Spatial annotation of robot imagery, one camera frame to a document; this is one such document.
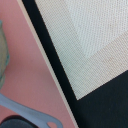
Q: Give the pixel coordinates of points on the beige woven placemat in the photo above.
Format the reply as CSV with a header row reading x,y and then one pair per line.
x,y
90,38

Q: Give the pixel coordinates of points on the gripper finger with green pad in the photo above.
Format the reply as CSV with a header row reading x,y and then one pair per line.
x,y
4,55

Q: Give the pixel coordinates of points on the grey toy pot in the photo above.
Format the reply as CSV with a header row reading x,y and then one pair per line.
x,y
39,119

